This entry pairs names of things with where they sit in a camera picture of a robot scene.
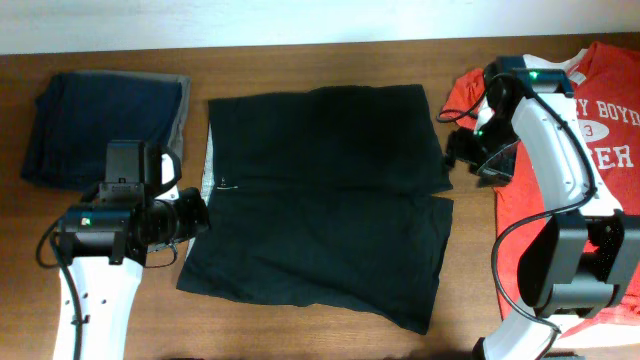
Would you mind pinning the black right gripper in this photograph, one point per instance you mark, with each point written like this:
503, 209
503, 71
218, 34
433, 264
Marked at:
460, 150

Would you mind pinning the red soccer t-shirt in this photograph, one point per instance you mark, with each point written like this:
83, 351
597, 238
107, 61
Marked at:
522, 196

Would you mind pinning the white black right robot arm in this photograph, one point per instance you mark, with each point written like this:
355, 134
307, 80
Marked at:
585, 256

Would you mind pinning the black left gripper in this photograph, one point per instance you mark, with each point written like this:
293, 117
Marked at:
195, 212

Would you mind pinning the white garment under red shirt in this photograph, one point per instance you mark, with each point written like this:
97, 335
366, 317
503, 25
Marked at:
606, 83

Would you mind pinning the folded navy blue garment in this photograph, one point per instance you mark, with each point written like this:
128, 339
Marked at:
78, 115

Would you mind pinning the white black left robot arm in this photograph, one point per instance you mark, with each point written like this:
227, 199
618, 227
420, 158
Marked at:
101, 244

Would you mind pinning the black shorts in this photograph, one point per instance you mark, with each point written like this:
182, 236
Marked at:
335, 196

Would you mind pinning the folded grey garment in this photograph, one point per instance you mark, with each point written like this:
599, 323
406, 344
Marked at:
176, 139

